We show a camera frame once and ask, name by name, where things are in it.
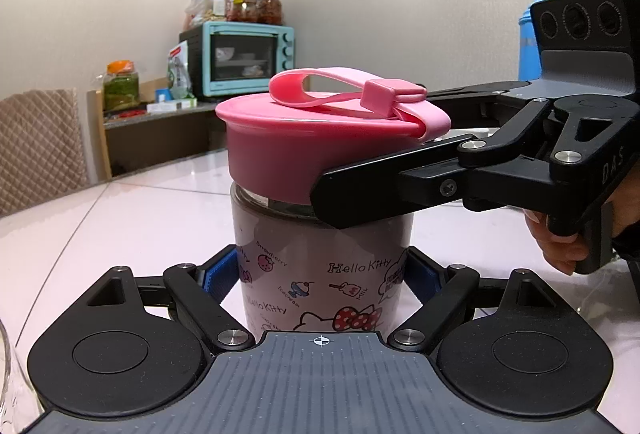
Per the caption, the wooden shelf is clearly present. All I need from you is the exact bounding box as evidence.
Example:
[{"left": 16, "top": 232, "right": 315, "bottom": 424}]
[{"left": 87, "top": 77, "right": 236, "bottom": 180}]

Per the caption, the person's right hand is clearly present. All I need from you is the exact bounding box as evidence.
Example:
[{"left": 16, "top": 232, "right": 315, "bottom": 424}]
[{"left": 522, "top": 187, "right": 640, "bottom": 275}]

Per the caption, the teal toaster oven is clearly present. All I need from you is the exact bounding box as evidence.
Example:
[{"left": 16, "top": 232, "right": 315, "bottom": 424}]
[{"left": 179, "top": 20, "right": 296, "bottom": 99}]

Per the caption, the printed glass bottle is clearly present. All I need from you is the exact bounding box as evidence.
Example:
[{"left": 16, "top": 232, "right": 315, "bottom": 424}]
[{"left": 231, "top": 181, "right": 416, "bottom": 347}]

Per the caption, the glass jar with red contents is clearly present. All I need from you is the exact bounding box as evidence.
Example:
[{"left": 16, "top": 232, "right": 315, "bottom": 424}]
[
  {"left": 231, "top": 0, "right": 258, "bottom": 24},
  {"left": 257, "top": 0, "right": 283, "bottom": 26}
]

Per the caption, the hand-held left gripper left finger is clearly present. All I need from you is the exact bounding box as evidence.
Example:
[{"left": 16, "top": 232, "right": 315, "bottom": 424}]
[{"left": 87, "top": 244, "right": 256, "bottom": 355}]

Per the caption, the blue plastic bottle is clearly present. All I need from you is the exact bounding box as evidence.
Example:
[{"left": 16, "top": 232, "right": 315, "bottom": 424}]
[{"left": 517, "top": 0, "right": 568, "bottom": 82}]

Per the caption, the green pickle jar orange lid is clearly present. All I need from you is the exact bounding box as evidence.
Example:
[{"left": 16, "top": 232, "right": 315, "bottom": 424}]
[{"left": 102, "top": 60, "right": 141, "bottom": 111}]

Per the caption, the quilted chair back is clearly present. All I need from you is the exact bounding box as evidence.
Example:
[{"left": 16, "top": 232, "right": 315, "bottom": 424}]
[{"left": 0, "top": 88, "right": 90, "bottom": 217}]

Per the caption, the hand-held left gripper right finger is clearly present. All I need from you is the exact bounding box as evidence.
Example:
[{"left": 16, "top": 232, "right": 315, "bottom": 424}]
[{"left": 387, "top": 247, "right": 556, "bottom": 355}]

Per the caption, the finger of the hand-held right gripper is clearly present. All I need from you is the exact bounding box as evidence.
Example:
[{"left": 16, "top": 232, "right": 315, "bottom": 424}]
[
  {"left": 311, "top": 98, "right": 553, "bottom": 230},
  {"left": 424, "top": 81, "right": 538, "bottom": 104}
]

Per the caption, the pink bottle cap with strap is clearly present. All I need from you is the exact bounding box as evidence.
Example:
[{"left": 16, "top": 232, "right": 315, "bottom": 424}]
[{"left": 215, "top": 68, "right": 451, "bottom": 205}]

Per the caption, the flat white box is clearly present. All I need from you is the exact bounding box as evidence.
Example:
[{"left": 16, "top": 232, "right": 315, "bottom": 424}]
[{"left": 147, "top": 98, "right": 198, "bottom": 115}]

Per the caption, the green and white snack bag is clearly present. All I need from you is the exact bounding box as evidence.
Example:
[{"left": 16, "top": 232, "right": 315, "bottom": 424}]
[{"left": 166, "top": 41, "right": 194, "bottom": 101}]

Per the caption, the clear glass bowl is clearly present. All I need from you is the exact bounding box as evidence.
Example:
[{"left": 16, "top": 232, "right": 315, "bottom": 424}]
[{"left": 0, "top": 319, "right": 32, "bottom": 434}]

